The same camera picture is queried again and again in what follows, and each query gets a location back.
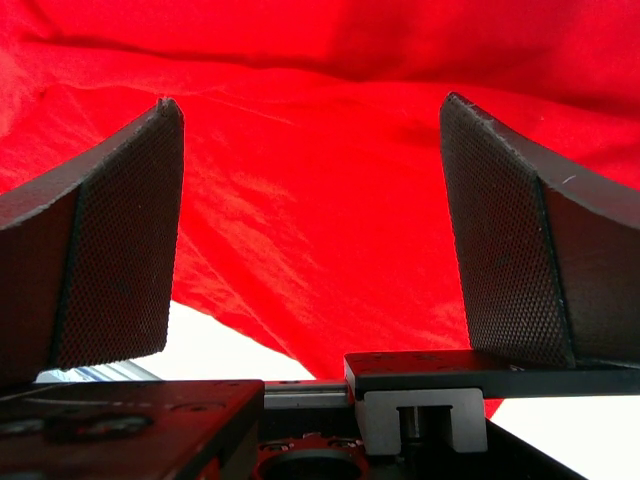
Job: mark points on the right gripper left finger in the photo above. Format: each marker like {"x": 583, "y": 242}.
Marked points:
{"x": 88, "y": 251}

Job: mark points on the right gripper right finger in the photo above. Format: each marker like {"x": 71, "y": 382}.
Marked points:
{"x": 547, "y": 250}

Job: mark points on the red t shirt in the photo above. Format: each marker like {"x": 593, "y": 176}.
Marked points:
{"x": 314, "y": 214}

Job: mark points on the aluminium mounting rail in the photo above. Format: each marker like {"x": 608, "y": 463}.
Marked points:
{"x": 120, "y": 371}

